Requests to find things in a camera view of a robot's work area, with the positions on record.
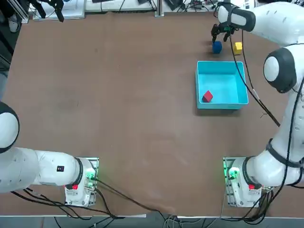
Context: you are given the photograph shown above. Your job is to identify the black stand legs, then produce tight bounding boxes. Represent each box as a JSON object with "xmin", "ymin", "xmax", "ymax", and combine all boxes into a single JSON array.
[{"xmin": 28, "ymin": 0, "xmax": 66, "ymax": 23}]

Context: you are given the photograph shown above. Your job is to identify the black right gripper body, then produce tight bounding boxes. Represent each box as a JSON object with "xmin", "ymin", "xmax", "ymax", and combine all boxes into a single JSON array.
[{"xmin": 214, "ymin": 22, "xmax": 239, "ymax": 34}]

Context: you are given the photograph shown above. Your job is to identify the black base cable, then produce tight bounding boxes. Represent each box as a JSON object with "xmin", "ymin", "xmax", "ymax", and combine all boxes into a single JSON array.
[
  {"xmin": 237, "ymin": 185, "xmax": 287, "ymax": 224},
  {"xmin": 94, "ymin": 178, "xmax": 178, "ymax": 216},
  {"xmin": 9, "ymin": 187, "xmax": 125, "ymax": 219}
]

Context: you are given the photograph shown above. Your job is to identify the cyan plastic box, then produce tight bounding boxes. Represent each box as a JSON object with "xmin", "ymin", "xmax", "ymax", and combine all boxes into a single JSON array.
[{"xmin": 195, "ymin": 60, "xmax": 249, "ymax": 110}]

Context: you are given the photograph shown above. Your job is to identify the red wooden block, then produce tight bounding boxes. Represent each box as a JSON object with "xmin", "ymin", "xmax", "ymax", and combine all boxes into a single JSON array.
[{"xmin": 201, "ymin": 90, "xmax": 214, "ymax": 104}]

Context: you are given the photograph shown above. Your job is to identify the blue wooden block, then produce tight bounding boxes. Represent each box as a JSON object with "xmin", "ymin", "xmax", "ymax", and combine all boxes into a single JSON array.
[{"xmin": 211, "ymin": 40, "xmax": 223, "ymax": 55}]

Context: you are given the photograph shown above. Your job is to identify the white shoe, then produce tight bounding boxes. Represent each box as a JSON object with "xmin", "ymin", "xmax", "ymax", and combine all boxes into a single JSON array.
[{"xmin": 9, "ymin": 12, "xmax": 22, "ymax": 33}]

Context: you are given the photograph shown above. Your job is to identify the yellow wooden block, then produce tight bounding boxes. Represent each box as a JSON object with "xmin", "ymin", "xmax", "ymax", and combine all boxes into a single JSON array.
[{"xmin": 232, "ymin": 41, "xmax": 243, "ymax": 55}]

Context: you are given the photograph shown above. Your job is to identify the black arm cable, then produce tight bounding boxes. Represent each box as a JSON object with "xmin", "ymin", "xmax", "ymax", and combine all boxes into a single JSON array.
[{"xmin": 223, "ymin": 2, "xmax": 282, "ymax": 127}]

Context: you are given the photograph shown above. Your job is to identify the aluminium profile post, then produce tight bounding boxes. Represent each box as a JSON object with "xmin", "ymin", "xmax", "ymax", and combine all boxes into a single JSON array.
[{"xmin": 154, "ymin": 0, "xmax": 165, "ymax": 18}]

